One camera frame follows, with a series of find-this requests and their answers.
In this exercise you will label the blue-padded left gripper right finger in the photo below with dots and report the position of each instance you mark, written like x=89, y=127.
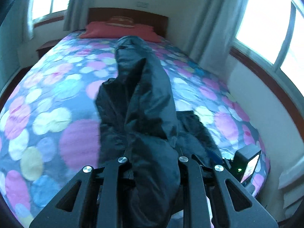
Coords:
x=212, y=197

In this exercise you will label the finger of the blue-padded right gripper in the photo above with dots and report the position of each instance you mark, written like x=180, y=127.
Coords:
x=214, y=158

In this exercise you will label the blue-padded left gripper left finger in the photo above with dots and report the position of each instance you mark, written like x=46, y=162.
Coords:
x=92, y=198

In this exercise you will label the black quilted puffer jacket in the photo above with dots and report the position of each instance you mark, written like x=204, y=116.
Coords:
x=139, y=121

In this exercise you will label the colourful dotted bed quilt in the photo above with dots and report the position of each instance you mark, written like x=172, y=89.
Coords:
x=50, y=125

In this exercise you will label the grey curtain right side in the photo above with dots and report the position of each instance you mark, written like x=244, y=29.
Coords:
x=215, y=27

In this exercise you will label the right window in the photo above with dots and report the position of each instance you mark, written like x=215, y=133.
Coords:
x=271, y=32

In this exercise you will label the dark wooden headboard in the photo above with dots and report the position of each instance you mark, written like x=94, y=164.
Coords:
x=158, y=22

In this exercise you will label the dark wooden nightstand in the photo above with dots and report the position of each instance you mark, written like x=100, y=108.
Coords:
x=43, y=49

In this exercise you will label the small red embroidered cushion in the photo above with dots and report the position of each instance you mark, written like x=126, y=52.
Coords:
x=121, y=21

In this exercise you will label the red pillow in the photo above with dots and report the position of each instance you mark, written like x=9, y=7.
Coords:
x=103, y=30

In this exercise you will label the white curtain left of window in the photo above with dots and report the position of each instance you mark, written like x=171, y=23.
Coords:
x=27, y=20

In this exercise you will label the grey curtain beside headboard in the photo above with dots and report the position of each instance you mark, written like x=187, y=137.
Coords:
x=77, y=14

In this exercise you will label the wall socket plate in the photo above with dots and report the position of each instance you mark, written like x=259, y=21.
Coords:
x=142, y=4

